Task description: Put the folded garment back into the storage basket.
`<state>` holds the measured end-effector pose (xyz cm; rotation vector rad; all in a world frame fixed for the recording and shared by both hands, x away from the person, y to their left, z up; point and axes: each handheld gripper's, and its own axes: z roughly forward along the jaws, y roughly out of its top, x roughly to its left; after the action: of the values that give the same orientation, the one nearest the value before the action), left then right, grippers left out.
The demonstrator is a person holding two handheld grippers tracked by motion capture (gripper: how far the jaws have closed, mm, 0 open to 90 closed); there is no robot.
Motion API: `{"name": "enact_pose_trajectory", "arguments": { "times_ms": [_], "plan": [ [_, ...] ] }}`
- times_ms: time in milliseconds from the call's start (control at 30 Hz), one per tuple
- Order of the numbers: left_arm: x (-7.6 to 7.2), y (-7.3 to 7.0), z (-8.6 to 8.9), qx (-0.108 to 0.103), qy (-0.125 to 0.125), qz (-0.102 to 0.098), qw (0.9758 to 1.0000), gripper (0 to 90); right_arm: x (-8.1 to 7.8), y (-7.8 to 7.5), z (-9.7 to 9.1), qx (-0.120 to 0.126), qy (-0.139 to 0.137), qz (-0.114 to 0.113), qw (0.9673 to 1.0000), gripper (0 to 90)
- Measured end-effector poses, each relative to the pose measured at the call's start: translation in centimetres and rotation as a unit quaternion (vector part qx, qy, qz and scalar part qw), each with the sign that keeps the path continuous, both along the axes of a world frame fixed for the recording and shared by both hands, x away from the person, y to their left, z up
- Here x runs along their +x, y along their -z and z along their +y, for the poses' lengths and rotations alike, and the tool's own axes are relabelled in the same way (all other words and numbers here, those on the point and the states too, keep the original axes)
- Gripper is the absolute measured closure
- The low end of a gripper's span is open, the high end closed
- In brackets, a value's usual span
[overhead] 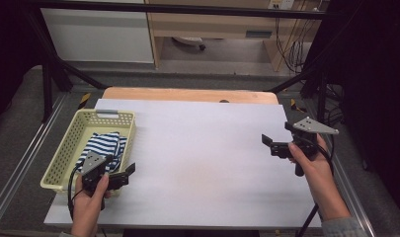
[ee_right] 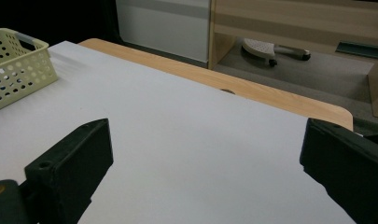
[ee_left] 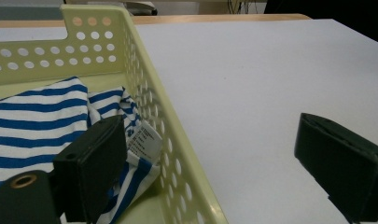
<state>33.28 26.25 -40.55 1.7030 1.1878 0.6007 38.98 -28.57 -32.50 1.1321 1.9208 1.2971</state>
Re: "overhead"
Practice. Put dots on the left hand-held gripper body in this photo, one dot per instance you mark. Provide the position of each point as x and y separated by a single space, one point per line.
94 163

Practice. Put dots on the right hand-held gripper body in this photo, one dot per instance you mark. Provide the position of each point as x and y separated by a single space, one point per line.
314 126

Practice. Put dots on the blue white striped cloth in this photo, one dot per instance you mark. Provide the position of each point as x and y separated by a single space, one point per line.
102 143

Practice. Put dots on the pale yellow perforated plastic basket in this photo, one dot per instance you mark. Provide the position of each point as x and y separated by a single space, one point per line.
65 144

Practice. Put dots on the person's left hand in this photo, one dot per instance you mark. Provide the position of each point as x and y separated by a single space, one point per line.
89 204

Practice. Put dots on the person's right hand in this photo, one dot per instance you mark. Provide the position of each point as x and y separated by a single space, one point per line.
314 171

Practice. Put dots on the black curtain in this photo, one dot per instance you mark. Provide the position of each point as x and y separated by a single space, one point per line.
375 98
6 49

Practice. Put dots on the white table cover board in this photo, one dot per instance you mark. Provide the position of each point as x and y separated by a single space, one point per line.
204 164

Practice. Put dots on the wooden table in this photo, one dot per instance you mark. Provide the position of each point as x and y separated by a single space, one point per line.
187 94

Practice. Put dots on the white power strip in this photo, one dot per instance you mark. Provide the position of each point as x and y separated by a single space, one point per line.
281 4

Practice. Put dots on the white cabinet panel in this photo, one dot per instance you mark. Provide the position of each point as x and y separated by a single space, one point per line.
95 36

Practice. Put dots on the office chair base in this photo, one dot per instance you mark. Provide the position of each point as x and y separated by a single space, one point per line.
191 40

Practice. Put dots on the light wooden desk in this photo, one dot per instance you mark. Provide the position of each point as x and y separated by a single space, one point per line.
204 24

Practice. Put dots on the aluminium rail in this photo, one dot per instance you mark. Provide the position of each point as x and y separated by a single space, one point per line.
350 194
23 161

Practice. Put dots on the black metal frame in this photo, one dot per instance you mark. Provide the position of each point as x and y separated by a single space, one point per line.
187 9

